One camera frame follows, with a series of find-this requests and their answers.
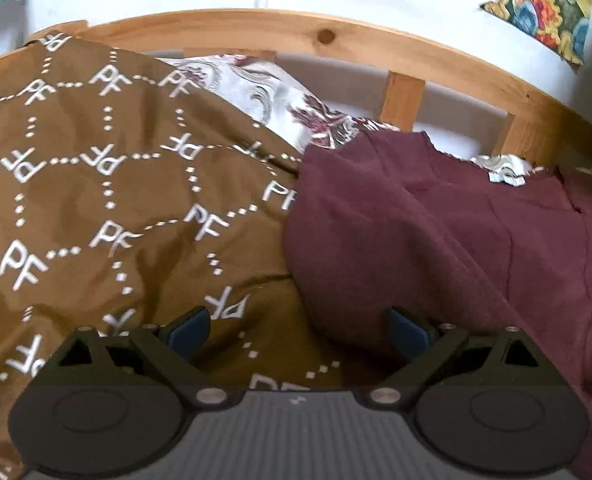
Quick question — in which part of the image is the wooden bed frame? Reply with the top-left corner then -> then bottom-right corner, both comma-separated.
0,10 -> 592,183

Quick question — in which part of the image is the brown PF patterned blanket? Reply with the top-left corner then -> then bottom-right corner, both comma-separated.
0,31 -> 393,480

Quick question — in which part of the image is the white floral bed sheet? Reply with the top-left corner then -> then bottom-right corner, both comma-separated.
158,52 -> 592,188

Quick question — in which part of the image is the colourful mushroom poster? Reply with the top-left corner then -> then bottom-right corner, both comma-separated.
480,0 -> 592,67

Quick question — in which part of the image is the maroon long sleeve shirt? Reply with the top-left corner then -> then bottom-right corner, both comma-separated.
285,131 -> 592,479

